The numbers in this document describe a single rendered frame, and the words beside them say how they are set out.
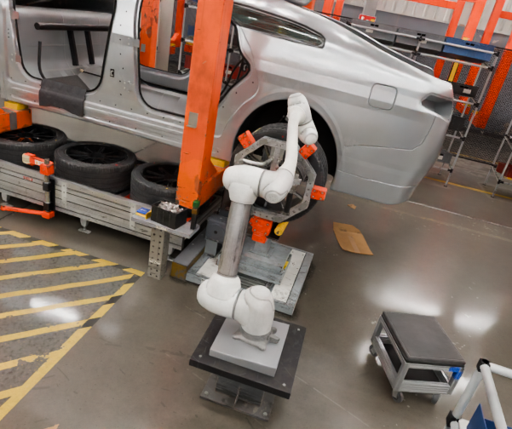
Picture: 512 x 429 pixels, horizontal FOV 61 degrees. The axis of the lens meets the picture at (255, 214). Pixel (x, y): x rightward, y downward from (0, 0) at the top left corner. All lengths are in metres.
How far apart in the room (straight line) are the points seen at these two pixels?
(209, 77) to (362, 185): 1.32
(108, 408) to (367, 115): 2.34
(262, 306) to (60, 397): 1.07
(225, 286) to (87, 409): 0.87
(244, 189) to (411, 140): 1.47
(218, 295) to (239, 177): 0.59
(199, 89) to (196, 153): 0.41
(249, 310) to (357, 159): 1.51
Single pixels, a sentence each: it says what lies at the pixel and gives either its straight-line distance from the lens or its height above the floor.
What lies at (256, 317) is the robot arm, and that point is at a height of 0.52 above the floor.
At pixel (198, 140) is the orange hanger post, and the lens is 2.85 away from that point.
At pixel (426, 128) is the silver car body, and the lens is 3.14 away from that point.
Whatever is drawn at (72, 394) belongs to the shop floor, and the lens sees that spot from 2.45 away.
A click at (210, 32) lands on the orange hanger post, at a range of 2.74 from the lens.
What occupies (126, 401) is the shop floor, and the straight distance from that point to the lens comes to 2.40.
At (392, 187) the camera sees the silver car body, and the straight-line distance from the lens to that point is 3.22.
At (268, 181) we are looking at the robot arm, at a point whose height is 1.14.
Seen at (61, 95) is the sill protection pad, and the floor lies 0.91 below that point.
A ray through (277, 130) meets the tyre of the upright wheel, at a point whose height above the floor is 1.17.
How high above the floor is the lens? 1.83
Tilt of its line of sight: 25 degrees down
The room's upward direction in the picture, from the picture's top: 11 degrees clockwise
